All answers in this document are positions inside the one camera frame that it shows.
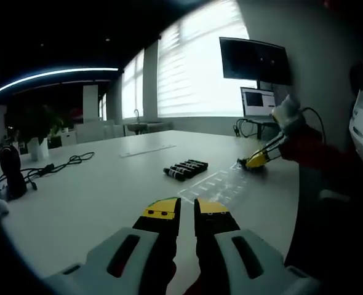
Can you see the clear plastic bag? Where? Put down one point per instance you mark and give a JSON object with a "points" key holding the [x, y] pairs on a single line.
{"points": [[0, 206]]}

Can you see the row of brown medicine bottles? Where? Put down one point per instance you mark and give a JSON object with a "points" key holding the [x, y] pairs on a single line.
{"points": [[184, 169]]}

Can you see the person's dark clothing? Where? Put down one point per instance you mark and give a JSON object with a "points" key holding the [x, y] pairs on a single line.
{"points": [[338, 230]]}

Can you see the open laptop lit screen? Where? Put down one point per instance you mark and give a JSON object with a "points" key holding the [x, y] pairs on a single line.
{"points": [[256, 101]]}

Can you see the brown glass medicine bottle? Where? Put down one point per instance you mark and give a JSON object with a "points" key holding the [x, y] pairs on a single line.
{"points": [[240, 160]]}

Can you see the ceiling light strip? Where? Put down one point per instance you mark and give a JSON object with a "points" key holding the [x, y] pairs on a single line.
{"points": [[61, 72]]}

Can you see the narrow white window blind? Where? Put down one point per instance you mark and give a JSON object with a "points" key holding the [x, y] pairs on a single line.
{"points": [[132, 92]]}

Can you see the sink with faucet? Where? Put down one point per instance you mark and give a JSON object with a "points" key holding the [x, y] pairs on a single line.
{"points": [[147, 126]]}

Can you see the wide white window blind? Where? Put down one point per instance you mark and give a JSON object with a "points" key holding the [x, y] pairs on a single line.
{"points": [[200, 80]]}

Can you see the black stand device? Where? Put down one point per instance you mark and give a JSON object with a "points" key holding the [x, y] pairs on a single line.
{"points": [[12, 181]]}

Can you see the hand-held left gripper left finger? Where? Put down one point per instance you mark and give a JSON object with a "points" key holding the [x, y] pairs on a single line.
{"points": [[132, 252]]}

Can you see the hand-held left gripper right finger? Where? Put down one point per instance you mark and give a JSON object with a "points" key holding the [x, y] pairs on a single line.
{"points": [[246, 255]]}

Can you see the large black wall monitor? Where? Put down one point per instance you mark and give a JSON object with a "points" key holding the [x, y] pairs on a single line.
{"points": [[255, 61]]}

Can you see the white low cabinet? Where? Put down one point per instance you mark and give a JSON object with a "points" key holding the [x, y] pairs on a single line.
{"points": [[92, 132]]}

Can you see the green plant in white pot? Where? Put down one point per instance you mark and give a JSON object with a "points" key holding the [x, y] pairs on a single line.
{"points": [[37, 150]]}

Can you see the small dark box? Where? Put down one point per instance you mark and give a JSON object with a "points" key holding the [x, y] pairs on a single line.
{"points": [[54, 142]]}

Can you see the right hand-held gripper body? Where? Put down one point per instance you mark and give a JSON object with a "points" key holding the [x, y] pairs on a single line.
{"points": [[287, 112]]}

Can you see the white square pillar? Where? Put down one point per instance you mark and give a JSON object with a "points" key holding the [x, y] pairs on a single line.
{"points": [[90, 103]]}

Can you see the red background object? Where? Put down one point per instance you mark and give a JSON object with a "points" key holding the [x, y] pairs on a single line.
{"points": [[77, 114]]}

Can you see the clear flat acrylic strip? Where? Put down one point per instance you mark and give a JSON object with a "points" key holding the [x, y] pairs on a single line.
{"points": [[147, 151]]}

